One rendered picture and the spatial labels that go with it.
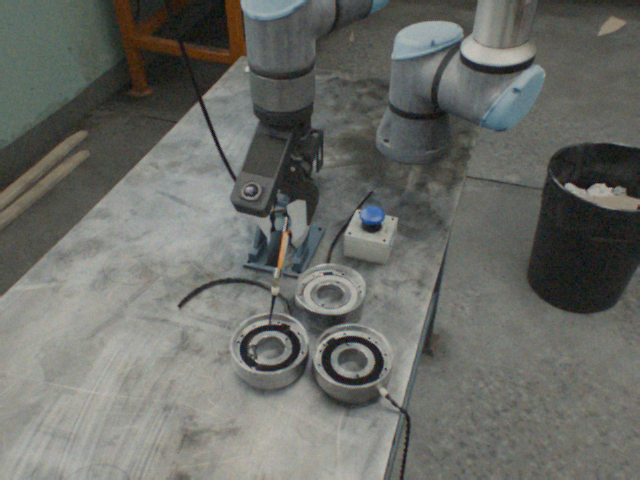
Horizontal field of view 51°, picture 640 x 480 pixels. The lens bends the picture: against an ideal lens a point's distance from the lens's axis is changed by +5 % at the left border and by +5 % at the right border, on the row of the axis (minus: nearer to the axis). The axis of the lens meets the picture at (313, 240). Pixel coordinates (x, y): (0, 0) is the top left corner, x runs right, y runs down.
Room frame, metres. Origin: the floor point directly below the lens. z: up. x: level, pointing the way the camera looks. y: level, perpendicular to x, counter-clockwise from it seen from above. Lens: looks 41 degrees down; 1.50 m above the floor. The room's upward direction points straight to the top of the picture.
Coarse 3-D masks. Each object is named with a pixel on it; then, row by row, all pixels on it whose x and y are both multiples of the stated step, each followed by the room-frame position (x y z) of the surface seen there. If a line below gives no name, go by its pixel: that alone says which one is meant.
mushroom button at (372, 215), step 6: (366, 210) 0.80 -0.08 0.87; (372, 210) 0.80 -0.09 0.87; (378, 210) 0.80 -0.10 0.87; (360, 216) 0.79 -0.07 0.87; (366, 216) 0.78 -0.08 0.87; (372, 216) 0.78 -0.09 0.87; (378, 216) 0.78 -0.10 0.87; (384, 216) 0.79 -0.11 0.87; (366, 222) 0.78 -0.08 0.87; (372, 222) 0.78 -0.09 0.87; (378, 222) 0.78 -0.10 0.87
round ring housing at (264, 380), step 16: (256, 320) 0.60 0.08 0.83; (272, 320) 0.61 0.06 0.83; (288, 320) 0.60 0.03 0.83; (256, 336) 0.58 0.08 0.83; (272, 336) 0.58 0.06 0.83; (304, 336) 0.58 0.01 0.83; (256, 352) 0.55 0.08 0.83; (288, 352) 0.55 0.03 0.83; (304, 352) 0.54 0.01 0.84; (240, 368) 0.52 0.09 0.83; (288, 368) 0.51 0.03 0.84; (304, 368) 0.53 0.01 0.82; (256, 384) 0.51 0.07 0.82; (272, 384) 0.51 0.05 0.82
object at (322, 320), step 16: (304, 272) 0.69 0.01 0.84; (320, 272) 0.70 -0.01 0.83; (336, 272) 0.70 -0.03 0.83; (352, 272) 0.70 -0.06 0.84; (304, 288) 0.67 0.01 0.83; (320, 288) 0.67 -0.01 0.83; (336, 288) 0.68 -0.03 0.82; (304, 304) 0.63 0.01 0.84; (320, 304) 0.64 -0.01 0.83; (336, 304) 0.64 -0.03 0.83; (320, 320) 0.61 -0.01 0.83; (336, 320) 0.61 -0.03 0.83; (352, 320) 0.62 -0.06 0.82
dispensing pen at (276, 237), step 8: (288, 216) 0.67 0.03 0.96; (288, 224) 0.67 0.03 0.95; (272, 232) 0.65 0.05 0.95; (280, 232) 0.66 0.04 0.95; (272, 240) 0.65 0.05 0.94; (280, 240) 0.64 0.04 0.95; (272, 248) 0.64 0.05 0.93; (272, 256) 0.63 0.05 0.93; (272, 264) 0.63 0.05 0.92; (280, 272) 0.63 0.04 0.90; (280, 280) 0.63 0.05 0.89; (272, 288) 0.62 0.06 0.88; (272, 296) 0.62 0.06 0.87; (272, 304) 0.61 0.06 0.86; (272, 312) 0.60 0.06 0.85
